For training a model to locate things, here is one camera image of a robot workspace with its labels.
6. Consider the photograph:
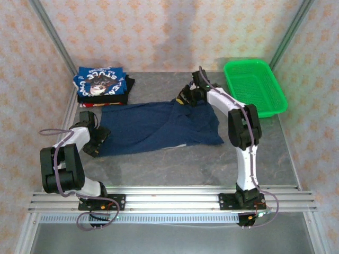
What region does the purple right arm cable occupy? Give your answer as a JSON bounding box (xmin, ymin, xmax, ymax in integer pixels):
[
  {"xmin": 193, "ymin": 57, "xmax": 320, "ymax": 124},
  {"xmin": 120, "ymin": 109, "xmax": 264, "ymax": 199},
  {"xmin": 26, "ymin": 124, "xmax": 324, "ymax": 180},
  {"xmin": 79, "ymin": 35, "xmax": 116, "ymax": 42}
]
[{"xmin": 198, "ymin": 66, "xmax": 279, "ymax": 229}]

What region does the folded blue printed t-shirt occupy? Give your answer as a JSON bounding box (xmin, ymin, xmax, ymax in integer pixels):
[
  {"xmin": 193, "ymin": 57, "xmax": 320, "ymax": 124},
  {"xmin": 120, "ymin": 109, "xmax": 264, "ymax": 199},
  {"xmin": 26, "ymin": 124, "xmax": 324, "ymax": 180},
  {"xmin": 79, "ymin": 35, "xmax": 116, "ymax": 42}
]
[{"xmin": 73, "ymin": 66, "xmax": 127, "ymax": 98}]

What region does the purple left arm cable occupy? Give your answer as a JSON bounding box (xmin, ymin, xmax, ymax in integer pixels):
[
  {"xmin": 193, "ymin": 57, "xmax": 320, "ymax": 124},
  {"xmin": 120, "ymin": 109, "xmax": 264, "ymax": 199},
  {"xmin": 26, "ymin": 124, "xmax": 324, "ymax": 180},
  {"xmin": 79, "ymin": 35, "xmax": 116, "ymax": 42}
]
[{"xmin": 39, "ymin": 129, "xmax": 120, "ymax": 231}]

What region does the aluminium table side rail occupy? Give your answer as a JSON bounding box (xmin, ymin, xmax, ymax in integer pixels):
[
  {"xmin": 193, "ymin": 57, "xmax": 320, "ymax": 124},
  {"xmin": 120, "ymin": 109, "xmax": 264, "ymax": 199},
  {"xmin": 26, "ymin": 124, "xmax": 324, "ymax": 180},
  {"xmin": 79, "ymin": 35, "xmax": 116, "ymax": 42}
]
[
  {"xmin": 59, "ymin": 88, "xmax": 80, "ymax": 133},
  {"xmin": 275, "ymin": 115, "xmax": 302, "ymax": 191}
]

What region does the navy blue t-shirt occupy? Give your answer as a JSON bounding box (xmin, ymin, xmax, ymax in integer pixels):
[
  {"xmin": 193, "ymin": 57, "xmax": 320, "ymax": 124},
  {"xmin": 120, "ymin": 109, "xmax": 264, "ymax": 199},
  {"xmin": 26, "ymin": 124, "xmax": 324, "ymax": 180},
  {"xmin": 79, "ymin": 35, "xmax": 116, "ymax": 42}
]
[{"xmin": 97, "ymin": 99, "xmax": 225, "ymax": 157}]

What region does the slotted grey cable duct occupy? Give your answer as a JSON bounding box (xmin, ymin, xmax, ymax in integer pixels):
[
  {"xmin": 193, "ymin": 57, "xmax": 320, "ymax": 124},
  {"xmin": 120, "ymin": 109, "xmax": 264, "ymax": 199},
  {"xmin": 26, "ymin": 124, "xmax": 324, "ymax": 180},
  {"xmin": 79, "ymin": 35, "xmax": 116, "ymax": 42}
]
[{"xmin": 39, "ymin": 213, "xmax": 240, "ymax": 224}]

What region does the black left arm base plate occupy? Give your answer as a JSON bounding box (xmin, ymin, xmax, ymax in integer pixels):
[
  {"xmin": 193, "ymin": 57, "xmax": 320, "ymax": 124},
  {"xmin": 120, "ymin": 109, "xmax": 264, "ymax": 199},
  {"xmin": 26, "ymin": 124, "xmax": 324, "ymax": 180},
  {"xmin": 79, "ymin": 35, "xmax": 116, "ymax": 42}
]
[{"xmin": 78, "ymin": 194, "xmax": 127, "ymax": 212}]

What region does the green plastic basket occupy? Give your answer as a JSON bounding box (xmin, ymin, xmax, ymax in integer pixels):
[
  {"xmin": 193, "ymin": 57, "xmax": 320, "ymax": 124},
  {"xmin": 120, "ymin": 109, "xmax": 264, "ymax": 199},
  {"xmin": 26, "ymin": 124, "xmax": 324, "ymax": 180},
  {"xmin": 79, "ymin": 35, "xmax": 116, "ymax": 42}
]
[{"xmin": 224, "ymin": 59, "xmax": 289, "ymax": 119}]

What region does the aluminium frame post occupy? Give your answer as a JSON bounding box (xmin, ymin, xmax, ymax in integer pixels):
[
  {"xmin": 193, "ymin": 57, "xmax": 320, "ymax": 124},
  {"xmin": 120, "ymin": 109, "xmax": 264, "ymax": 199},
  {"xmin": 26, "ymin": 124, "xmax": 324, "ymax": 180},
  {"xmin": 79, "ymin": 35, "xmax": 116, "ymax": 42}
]
[
  {"xmin": 269, "ymin": 0, "xmax": 315, "ymax": 70},
  {"xmin": 28, "ymin": 0, "xmax": 78, "ymax": 75}
]

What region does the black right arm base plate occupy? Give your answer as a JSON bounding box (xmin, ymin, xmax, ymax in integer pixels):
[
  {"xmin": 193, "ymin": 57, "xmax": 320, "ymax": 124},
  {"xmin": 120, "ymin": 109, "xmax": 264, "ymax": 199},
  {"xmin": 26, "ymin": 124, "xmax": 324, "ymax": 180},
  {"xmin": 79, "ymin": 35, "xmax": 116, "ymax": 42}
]
[{"xmin": 218, "ymin": 192, "xmax": 266, "ymax": 211}]

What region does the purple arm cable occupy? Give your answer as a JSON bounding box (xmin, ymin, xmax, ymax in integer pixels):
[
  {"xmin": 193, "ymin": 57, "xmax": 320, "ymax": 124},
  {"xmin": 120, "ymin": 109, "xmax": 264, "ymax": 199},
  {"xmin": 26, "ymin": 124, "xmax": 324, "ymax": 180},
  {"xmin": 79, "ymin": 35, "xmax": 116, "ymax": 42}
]
[
  {"xmin": 198, "ymin": 66, "xmax": 279, "ymax": 229},
  {"xmin": 39, "ymin": 129, "xmax": 120, "ymax": 231}
]

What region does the folded red t-shirt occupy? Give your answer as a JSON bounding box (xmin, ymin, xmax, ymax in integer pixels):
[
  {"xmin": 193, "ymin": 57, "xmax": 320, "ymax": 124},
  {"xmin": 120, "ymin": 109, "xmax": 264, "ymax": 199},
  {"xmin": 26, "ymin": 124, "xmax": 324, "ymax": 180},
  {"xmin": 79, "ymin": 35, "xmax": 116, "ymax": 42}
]
[{"xmin": 79, "ymin": 102, "xmax": 124, "ymax": 108}]

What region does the aluminium mounting rail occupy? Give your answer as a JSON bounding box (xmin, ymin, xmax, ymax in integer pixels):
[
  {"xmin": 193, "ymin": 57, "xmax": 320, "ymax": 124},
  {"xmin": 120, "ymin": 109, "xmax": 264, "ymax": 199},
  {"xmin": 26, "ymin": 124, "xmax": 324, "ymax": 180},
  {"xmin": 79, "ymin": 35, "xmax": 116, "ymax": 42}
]
[{"xmin": 28, "ymin": 185, "xmax": 317, "ymax": 214}]

